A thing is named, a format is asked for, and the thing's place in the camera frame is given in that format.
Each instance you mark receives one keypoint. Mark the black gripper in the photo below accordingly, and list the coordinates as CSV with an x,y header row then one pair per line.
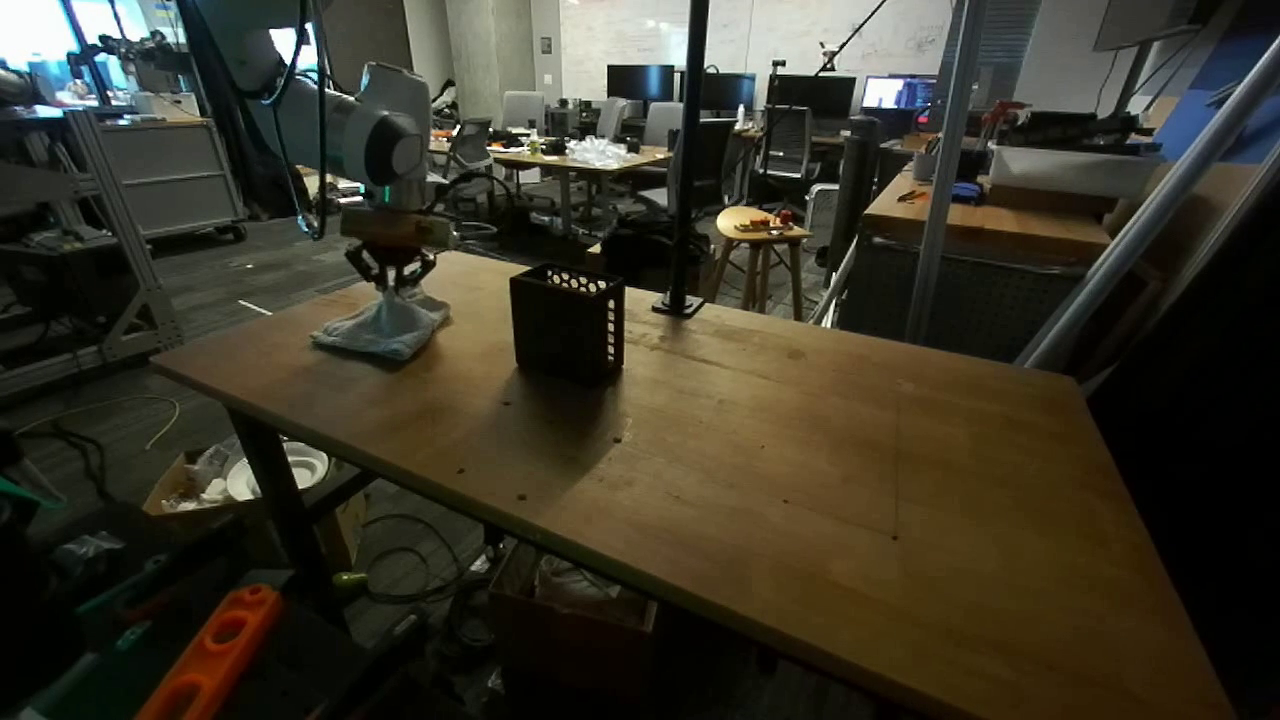
x,y
389,239

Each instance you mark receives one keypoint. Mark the light blue cloth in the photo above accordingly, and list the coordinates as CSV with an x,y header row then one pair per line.
x,y
392,329

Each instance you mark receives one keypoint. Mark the black perforated box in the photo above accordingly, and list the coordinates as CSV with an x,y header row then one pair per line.
x,y
570,324

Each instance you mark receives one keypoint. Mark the cardboard box under table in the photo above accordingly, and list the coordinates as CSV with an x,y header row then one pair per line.
x,y
570,626

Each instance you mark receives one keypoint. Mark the background office desk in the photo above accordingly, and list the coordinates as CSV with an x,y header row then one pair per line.
x,y
485,189

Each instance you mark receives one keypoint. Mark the black vertical pole stand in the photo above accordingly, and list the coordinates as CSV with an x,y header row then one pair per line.
x,y
677,298

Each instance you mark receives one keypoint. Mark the grey metal shelving rack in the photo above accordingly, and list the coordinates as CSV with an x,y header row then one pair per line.
x,y
89,272

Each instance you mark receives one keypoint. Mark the round wooden stool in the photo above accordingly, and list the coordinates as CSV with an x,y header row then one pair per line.
x,y
757,241

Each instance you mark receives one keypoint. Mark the black office chair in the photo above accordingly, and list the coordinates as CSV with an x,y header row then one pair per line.
x,y
784,142

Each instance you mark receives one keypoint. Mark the lit computer monitor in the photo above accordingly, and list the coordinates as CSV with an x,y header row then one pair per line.
x,y
897,93

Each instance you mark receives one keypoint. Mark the wooden side workbench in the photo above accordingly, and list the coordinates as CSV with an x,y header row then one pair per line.
x,y
1003,272

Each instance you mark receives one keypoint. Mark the silver diagonal aluminium frame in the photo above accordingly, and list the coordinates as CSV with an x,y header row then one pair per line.
x,y
1051,346

